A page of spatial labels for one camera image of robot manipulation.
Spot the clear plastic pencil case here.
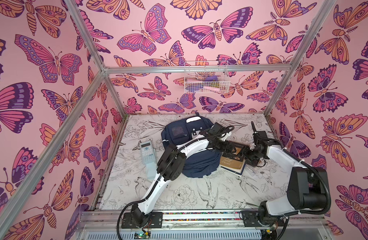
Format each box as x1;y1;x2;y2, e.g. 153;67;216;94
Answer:
245;165;257;177

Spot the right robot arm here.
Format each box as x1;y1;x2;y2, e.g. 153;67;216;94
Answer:
243;125;332;227

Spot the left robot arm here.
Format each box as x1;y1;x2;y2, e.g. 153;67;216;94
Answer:
116;123;235;240

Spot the navy blue book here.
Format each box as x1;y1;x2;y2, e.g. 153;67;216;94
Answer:
221;166;245;176

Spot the white wire basket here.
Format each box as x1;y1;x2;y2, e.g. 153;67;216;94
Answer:
183;65;231;95

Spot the grey scientific calculator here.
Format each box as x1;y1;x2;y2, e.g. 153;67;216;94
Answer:
140;141;156;165

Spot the navy blue backpack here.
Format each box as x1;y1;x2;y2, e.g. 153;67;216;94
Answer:
161;115;222;178

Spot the green circuit board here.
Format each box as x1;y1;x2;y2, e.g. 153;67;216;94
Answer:
133;231;151;240

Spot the black and tan book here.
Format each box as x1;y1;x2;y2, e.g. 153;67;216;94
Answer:
220;145;246;169

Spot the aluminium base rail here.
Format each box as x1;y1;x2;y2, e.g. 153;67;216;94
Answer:
72;209;335;240

